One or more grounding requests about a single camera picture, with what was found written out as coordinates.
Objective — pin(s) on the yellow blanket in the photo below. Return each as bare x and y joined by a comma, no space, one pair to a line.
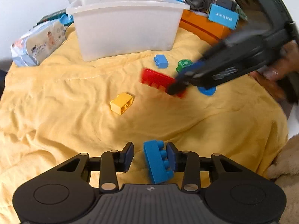
58,121

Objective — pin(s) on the dark green box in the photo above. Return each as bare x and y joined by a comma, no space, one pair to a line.
50,16

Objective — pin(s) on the large blue toy block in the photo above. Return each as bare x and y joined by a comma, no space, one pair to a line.
155,163

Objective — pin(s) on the small blue toy block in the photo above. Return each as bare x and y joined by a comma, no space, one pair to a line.
161,61

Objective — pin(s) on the small yellow toy block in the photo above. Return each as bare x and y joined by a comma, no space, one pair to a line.
120,103

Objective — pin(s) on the person's right hand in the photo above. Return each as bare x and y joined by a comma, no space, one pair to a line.
275,74

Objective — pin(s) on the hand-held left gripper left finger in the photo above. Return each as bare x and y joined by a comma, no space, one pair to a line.
127,155

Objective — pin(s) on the green gear toy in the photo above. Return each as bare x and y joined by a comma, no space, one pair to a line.
184,64

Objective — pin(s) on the wet wipes pack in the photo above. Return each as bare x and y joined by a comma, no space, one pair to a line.
39,44

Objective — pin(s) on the white plastic storage bin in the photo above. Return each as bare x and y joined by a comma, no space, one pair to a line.
126,28

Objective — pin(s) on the blue plastic disc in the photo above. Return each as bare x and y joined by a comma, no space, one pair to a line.
206,91

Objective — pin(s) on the black electronic device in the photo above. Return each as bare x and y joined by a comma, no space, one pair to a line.
225,2

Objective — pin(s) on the light blue cardboard box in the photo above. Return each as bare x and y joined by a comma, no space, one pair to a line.
223,16

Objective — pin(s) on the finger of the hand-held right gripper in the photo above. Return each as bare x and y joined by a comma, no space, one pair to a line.
191,67
178,86

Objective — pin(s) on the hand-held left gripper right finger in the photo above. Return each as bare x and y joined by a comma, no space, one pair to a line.
171,155

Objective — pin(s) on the red long toy block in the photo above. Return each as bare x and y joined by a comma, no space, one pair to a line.
154,77

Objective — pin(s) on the beige fluffy cloth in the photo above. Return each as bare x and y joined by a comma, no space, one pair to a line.
285,163

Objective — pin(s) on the orange box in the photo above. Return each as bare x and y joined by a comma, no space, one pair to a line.
201,25

